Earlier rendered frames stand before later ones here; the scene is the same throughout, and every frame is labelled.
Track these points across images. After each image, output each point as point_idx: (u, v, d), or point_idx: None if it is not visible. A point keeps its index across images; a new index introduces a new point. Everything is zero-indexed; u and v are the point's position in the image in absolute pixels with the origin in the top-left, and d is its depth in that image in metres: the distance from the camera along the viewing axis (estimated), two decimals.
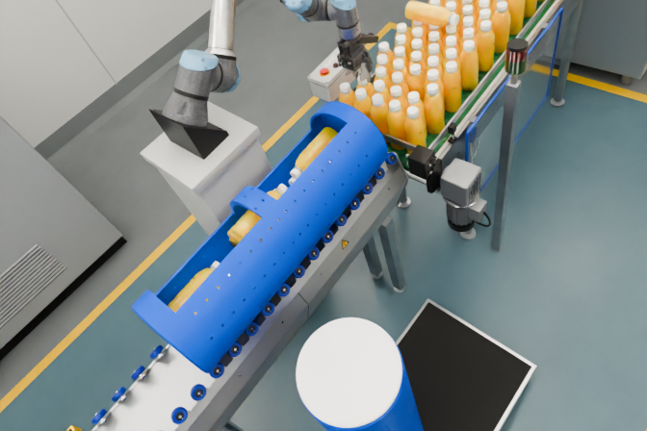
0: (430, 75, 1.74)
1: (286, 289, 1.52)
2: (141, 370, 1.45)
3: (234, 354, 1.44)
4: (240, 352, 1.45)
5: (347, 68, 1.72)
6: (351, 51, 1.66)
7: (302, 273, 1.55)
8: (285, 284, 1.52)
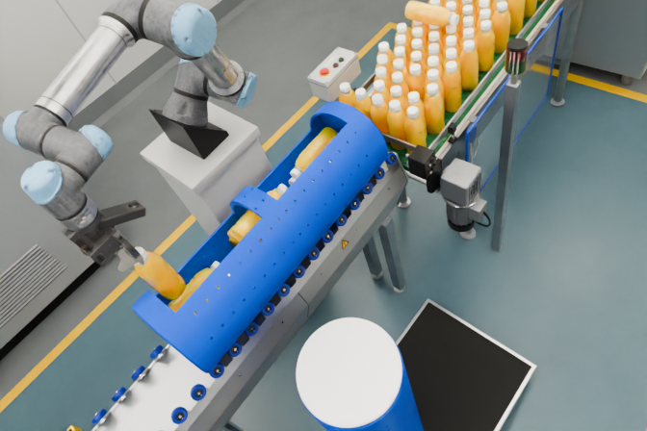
0: (430, 75, 1.74)
1: (286, 289, 1.52)
2: (141, 370, 1.45)
3: (234, 354, 1.44)
4: (240, 352, 1.45)
5: None
6: (90, 241, 1.08)
7: (302, 273, 1.55)
8: (285, 284, 1.52)
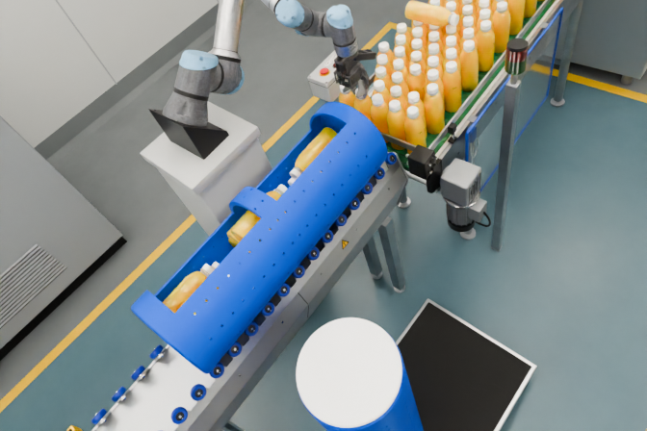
0: (430, 75, 1.74)
1: (286, 289, 1.52)
2: (141, 370, 1.45)
3: (234, 354, 1.44)
4: (240, 351, 1.45)
5: (344, 86, 1.69)
6: (349, 68, 1.63)
7: (302, 273, 1.55)
8: (285, 284, 1.52)
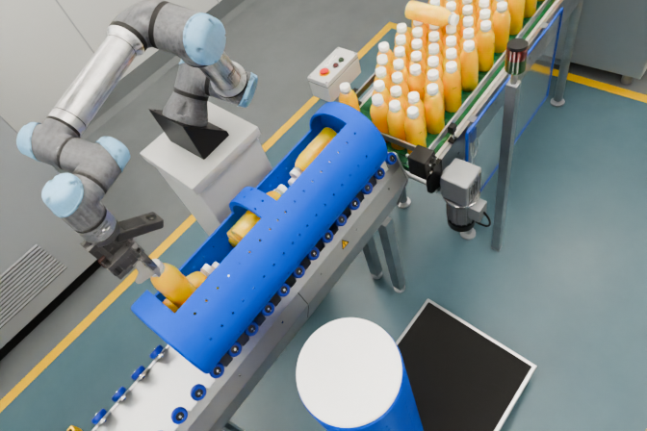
0: (430, 75, 1.74)
1: (286, 289, 1.52)
2: (141, 370, 1.45)
3: (234, 354, 1.44)
4: (240, 351, 1.45)
5: None
6: (108, 254, 1.07)
7: (302, 273, 1.55)
8: (285, 284, 1.52)
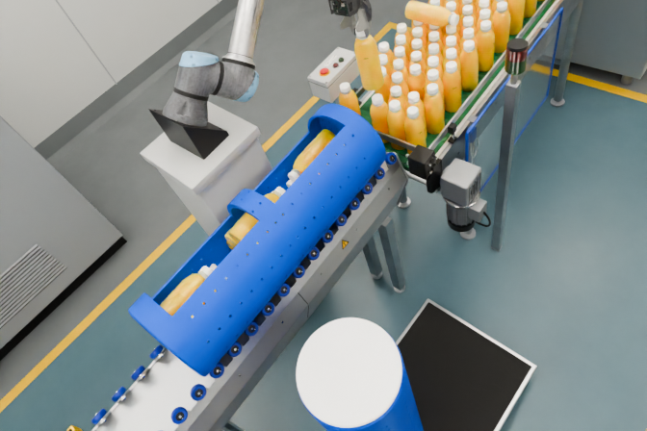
0: (430, 75, 1.74)
1: (285, 288, 1.52)
2: (141, 370, 1.45)
3: (237, 353, 1.44)
4: (241, 348, 1.45)
5: (340, 14, 1.39)
6: None
7: (303, 271, 1.56)
8: (283, 284, 1.52)
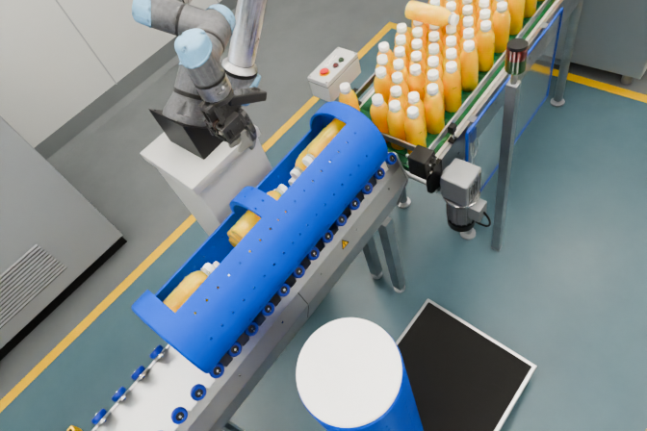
0: (430, 75, 1.74)
1: (286, 289, 1.52)
2: (141, 370, 1.45)
3: (234, 354, 1.44)
4: (240, 352, 1.45)
5: (220, 139, 1.21)
6: (221, 117, 1.16)
7: (302, 273, 1.55)
8: (285, 284, 1.52)
